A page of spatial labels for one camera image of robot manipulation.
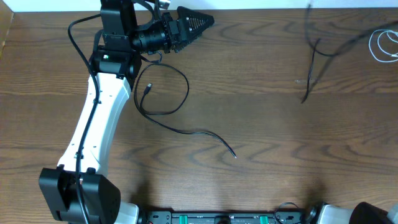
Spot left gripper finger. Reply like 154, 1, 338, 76
178, 29, 205, 47
177, 6, 215, 30

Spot thin black USB cable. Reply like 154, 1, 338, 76
300, 4, 398, 105

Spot white cable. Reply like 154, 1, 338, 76
368, 29, 398, 63

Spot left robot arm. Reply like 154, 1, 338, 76
39, 1, 215, 223

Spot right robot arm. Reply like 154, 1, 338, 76
304, 202, 397, 224

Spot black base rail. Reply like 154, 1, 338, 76
137, 210, 306, 224

